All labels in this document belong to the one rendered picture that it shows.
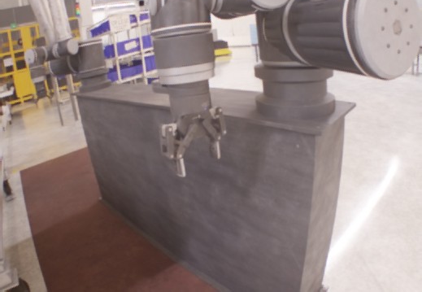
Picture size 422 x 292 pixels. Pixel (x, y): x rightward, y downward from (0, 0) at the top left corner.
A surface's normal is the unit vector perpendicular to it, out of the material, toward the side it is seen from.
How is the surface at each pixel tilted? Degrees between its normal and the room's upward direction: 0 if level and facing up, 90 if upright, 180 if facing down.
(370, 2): 87
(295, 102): 23
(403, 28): 90
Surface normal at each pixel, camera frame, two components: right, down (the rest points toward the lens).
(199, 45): 0.52, 0.23
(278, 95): -0.73, 0.30
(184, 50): 0.06, 0.33
